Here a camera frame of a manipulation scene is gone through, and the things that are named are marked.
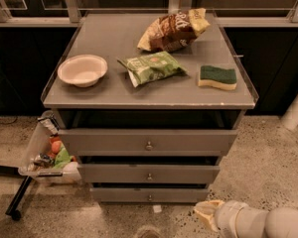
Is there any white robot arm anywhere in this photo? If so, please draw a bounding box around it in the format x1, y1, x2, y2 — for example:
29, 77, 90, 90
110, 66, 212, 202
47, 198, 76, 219
194, 200, 298, 238

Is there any grey top drawer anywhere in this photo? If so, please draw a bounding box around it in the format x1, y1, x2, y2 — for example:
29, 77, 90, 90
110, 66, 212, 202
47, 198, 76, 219
59, 129, 237, 157

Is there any white pole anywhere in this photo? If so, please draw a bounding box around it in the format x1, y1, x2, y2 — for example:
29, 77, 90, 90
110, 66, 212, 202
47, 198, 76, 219
281, 94, 298, 130

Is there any white paper bowl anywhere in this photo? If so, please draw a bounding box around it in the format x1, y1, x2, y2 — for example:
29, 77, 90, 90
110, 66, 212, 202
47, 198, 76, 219
58, 55, 107, 87

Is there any green yellow sponge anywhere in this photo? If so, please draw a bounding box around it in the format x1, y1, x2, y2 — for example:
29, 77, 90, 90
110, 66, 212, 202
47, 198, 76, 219
198, 65, 237, 90

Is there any orange fruit in bin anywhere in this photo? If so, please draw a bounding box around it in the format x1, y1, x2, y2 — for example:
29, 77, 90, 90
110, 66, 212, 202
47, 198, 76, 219
51, 141, 63, 154

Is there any grey drawer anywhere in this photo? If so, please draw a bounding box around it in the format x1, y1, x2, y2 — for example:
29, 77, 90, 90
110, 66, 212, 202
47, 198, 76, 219
59, 129, 237, 157
77, 164, 220, 183
90, 187, 209, 203

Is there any green packet in bin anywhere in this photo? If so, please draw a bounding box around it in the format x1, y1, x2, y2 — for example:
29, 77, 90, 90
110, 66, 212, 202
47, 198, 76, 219
54, 148, 72, 169

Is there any brown chip bag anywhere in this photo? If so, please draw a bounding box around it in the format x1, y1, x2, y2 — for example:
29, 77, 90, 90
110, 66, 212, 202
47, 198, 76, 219
137, 8, 210, 53

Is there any green chip bag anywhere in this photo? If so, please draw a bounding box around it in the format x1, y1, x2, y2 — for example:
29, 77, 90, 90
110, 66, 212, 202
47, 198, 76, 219
117, 52, 187, 87

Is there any grey drawer cabinet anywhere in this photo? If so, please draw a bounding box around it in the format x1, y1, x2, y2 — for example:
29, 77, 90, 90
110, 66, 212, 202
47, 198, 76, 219
42, 13, 258, 190

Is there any black wheeled leg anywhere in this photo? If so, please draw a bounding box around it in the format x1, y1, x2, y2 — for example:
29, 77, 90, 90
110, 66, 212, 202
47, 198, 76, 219
5, 177, 32, 221

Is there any grey bottom drawer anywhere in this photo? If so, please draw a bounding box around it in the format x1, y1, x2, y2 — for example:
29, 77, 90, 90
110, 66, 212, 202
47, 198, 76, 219
90, 187, 209, 203

